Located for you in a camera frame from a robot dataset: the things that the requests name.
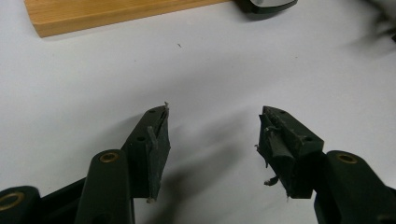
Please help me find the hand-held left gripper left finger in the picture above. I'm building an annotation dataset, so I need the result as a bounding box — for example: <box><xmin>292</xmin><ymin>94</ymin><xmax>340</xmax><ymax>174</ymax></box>
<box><xmin>120</xmin><ymin>101</ymin><xmax>172</xmax><ymax>204</ymax></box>

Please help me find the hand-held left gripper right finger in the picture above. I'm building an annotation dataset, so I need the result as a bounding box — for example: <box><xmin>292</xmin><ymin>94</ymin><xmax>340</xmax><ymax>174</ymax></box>
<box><xmin>255</xmin><ymin>105</ymin><xmax>325</xmax><ymax>200</ymax></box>

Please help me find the silver strap heeled sandal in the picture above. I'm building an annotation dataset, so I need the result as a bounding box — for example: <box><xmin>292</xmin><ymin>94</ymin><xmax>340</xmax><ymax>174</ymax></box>
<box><xmin>234</xmin><ymin>0</ymin><xmax>299</xmax><ymax>15</ymax></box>

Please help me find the three-tier wooden shoe rack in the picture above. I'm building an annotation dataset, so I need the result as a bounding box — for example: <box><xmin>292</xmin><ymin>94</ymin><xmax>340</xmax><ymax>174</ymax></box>
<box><xmin>23</xmin><ymin>0</ymin><xmax>232</xmax><ymax>39</ymax></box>

